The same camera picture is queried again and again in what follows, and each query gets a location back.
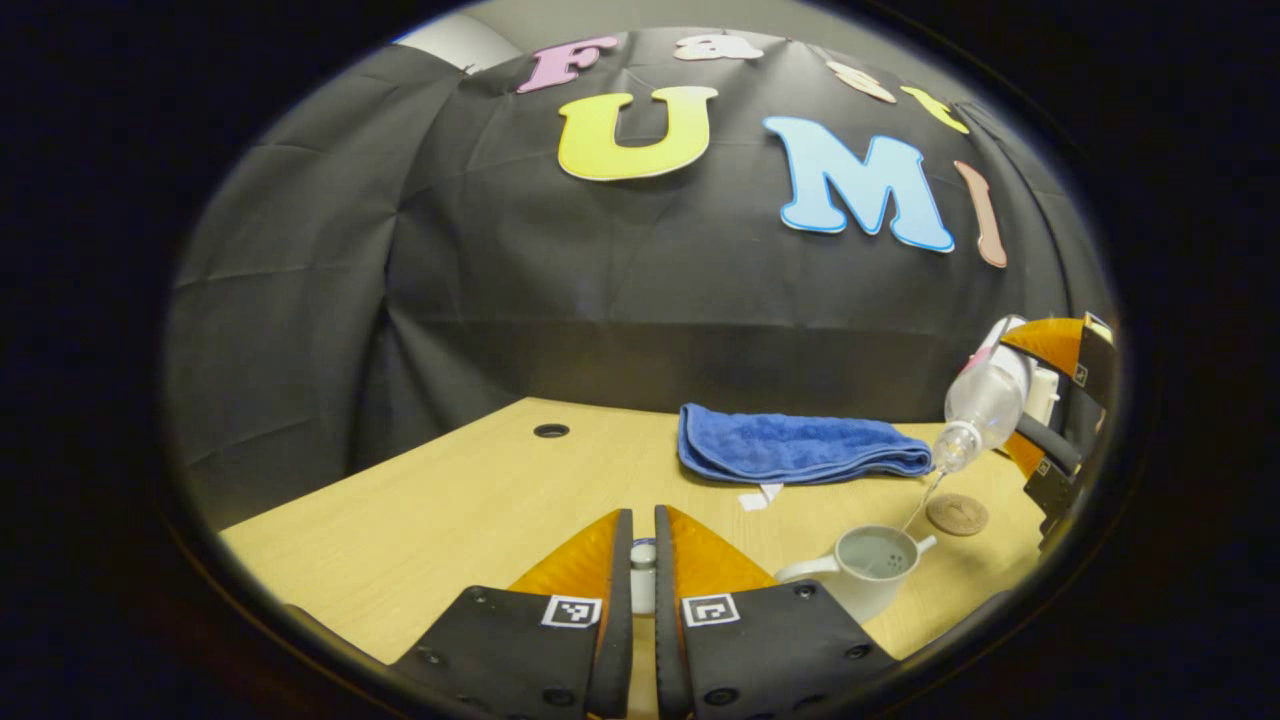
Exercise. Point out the clear plastic water bottle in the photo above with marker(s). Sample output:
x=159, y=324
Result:
x=985, y=400

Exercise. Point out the black backdrop cloth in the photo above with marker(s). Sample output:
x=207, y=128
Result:
x=600, y=300

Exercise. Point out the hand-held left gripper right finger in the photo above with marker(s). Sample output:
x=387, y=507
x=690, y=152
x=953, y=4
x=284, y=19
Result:
x=668, y=650

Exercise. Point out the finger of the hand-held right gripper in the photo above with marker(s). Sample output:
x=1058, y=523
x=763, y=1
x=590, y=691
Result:
x=1095, y=360
x=1050, y=445

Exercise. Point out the round brown coaster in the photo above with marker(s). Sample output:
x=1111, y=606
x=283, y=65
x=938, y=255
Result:
x=957, y=515

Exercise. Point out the folded blue towel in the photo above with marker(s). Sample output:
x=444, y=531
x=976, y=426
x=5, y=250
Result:
x=790, y=445

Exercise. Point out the small white paper tag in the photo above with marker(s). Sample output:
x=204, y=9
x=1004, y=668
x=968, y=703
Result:
x=752, y=500

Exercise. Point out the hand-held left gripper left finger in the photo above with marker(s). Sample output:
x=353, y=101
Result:
x=618, y=650

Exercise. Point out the white ceramic teacup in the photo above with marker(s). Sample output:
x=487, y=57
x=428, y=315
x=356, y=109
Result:
x=850, y=595

